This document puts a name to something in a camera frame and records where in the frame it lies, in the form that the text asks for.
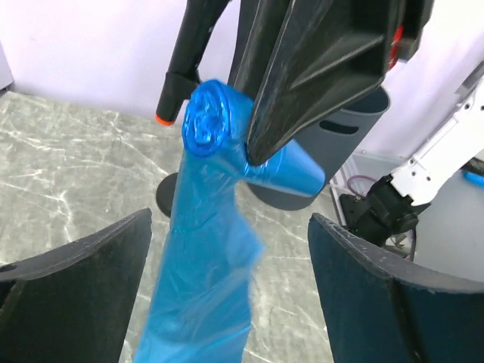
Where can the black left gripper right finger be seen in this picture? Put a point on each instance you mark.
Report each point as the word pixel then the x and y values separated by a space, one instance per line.
pixel 379 307

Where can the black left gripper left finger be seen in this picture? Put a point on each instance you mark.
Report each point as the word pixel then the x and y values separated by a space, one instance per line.
pixel 74 303

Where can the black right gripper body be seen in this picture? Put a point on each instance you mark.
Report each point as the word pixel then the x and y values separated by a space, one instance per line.
pixel 406 22

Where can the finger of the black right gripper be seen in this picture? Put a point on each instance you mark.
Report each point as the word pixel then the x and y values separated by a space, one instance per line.
pixel 258 29
pixel 327 55

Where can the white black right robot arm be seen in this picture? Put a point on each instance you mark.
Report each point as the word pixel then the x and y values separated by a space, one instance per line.
pixel 396 199

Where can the dark blue trash bin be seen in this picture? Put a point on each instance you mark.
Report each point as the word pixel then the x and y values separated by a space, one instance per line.
pixel 330 142

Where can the black microphone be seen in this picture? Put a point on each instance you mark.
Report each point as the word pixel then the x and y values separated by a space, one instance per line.
pixel 182 76

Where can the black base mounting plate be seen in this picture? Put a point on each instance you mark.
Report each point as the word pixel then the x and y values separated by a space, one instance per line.
pixel 353 208

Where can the black right mic stand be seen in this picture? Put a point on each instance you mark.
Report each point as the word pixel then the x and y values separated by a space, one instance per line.
pixel 165 194

